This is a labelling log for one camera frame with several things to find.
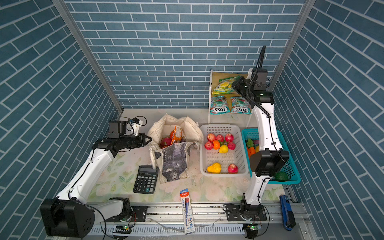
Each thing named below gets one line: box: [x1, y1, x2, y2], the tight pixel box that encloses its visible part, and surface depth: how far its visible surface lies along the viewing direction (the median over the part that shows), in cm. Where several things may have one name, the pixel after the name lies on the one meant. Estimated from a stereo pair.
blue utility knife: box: [279, 195, 296, 231], surface depth 73 cm
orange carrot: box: [246, 138, 256, 158], surface depth 98 cm
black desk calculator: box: [133, 165, 159, 195], surface depth 84 cm
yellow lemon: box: [219, 144, 229, 154], surface depth 96 cm
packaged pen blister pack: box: [180, 188, 196, 235], surface depth 75 cm
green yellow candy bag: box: [212, 75, 241, 96], surface depth 82 cm
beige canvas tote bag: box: [147, 113, 204, 184], surface depth 82 cm
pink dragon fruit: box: [159, 137, 172, 149], surface depth 93 cm
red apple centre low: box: [216, 134, 225, 142], surface depth 101 cm
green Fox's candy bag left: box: [210, 96, 231, 115], surface depth 98 cm
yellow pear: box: [205, 162, 221, 174], surface depth 86 cm
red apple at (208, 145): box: [204, 141, 214, 151], surface depth 96 cm
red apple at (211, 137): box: [207, 133, 216, 142], surface depth 100 cm
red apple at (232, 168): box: [228, 163, 239, 174], surface depth 86 cm
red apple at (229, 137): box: [224, 133, 234, 143], surface depth 101 cm
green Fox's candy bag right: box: [230, 96, 252, 115], surface depth 99 cm
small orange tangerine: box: [213, 140, 220, 150], surface depth 96 cm
